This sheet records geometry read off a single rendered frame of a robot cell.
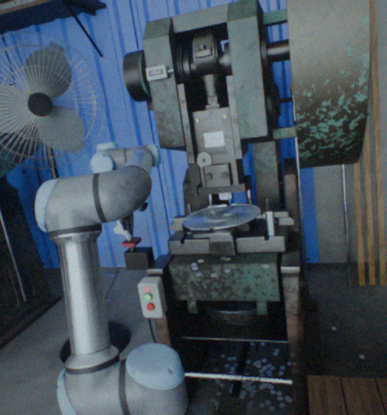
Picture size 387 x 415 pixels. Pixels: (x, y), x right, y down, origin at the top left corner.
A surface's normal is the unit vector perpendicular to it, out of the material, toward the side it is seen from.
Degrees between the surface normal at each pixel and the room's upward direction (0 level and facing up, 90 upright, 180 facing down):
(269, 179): 90
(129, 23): 90
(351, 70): 107
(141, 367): 8
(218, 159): 90
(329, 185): 90
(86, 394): 71
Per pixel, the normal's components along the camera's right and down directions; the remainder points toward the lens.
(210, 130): -0.26, 0.29
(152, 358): -0.01, -0.97
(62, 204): -0.01, -0.06
